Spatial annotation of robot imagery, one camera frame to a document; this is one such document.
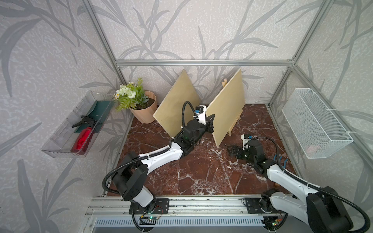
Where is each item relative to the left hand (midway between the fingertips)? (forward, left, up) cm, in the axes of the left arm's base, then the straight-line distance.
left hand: (215, 115), depth 75 cm
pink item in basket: (-16, -48, -7) cm, 51 cm away
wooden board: (+32, -15, -25) cm, 43 cm away
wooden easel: (+6, -13, -24) cm, 28 cm away
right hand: (-7, -12, -21) cm, 25 cm away
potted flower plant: (+22, +48, -14) cm, 54 cm away
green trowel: (-6, +57, +5) cm, 58 cm away
